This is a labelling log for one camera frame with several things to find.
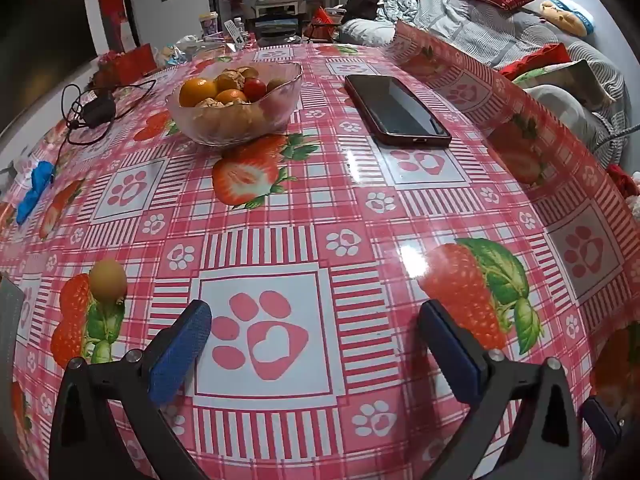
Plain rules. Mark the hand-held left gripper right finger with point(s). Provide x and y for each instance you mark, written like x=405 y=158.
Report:
x=450 y=355

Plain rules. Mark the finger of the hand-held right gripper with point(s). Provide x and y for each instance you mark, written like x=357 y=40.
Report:
x=600 y=422

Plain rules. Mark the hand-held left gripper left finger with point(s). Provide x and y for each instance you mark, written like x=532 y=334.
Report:
x=182 y=350

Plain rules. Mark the brown longan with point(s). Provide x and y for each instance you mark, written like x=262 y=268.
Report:
x=275 y=84
x=107 y=280

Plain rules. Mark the grey white box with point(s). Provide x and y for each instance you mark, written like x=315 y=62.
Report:
x=7 y=320

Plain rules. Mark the clear glass bowl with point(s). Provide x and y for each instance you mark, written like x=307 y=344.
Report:
x=270 y=110

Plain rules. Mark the red strawberry print tablecloth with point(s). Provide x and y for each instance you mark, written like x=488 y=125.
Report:
x=320 y=200

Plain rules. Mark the blue cloth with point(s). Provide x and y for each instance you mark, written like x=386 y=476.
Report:
x=32 y=187

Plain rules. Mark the red white plush toy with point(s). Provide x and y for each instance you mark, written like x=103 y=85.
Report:
x=622 y=177

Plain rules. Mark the brown walnut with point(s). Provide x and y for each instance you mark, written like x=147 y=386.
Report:
x=235 y=77
x=220 y=104

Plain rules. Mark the black smartphone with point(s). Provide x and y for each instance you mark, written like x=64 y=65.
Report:
x=395 y=107

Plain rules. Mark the white round cushion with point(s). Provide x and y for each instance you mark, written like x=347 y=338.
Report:
x=560 y=110

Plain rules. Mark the red cherry tomato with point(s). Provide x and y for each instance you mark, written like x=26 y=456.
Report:
x=253 y=88

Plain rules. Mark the red gift box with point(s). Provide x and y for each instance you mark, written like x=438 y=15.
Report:
x=135 y=62

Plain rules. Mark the printed square cushion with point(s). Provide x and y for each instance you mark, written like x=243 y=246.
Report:
x=570 y=82

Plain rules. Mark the red frilled cushion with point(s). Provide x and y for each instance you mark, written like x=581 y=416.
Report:
x=537 y=57

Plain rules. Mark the plastic cup with lid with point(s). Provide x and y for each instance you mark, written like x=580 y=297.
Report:
x=209 y=25

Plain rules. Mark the grey striped blanket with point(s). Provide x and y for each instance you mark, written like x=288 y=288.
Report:
x=475 y=25

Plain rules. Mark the white pillow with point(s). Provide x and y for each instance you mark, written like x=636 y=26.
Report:
x=362 y=30

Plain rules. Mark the light floral blanket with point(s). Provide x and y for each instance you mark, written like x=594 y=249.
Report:
x=397 y=5

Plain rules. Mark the yellow blue plush cushion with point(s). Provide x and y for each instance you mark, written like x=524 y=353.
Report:
x=567 y=15

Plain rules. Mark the black bag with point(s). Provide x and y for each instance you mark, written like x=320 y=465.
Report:
x=362 y=2

